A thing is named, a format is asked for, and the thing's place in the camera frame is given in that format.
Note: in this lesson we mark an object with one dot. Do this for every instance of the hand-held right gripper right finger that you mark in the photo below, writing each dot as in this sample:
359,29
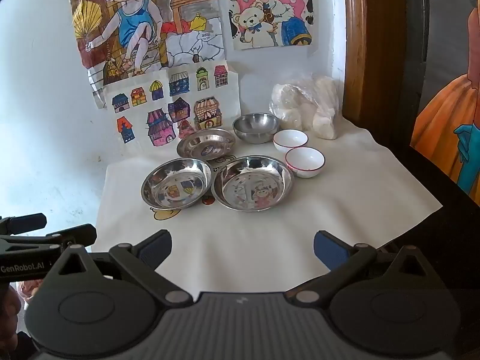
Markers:
330,249

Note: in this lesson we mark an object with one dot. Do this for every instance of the white bowl with red rim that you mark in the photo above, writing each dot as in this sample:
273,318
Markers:
290,139
304,159

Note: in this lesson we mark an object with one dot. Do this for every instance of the plastic bag of white buns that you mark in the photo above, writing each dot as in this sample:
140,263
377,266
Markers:
303,105

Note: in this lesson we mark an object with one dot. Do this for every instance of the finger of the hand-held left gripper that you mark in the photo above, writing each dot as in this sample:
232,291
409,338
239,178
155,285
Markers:
75,234
26,223

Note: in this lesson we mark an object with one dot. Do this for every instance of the white printed table cloth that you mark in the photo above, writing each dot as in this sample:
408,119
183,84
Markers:
356,195

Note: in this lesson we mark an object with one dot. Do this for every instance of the drawing of coloured houses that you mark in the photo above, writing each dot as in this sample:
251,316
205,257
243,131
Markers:
161,97

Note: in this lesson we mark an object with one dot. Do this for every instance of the painting with orange dress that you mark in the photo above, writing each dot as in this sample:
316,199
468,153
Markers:
450,120

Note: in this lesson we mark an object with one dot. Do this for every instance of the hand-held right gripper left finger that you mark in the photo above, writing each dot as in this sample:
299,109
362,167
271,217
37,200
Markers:
155,249

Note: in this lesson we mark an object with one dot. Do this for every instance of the stainless steel plate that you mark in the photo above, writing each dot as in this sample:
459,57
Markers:
205,144
252,183
176,183

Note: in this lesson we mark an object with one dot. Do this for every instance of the drawing of child with fan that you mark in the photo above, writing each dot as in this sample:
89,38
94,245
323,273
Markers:
150,26

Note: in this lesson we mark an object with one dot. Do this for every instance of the stainless steel bowl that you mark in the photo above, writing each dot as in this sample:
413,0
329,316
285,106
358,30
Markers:
255,127

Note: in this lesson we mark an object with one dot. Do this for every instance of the drawing of girl with teddy bear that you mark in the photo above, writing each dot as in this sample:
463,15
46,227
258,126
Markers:
270,7

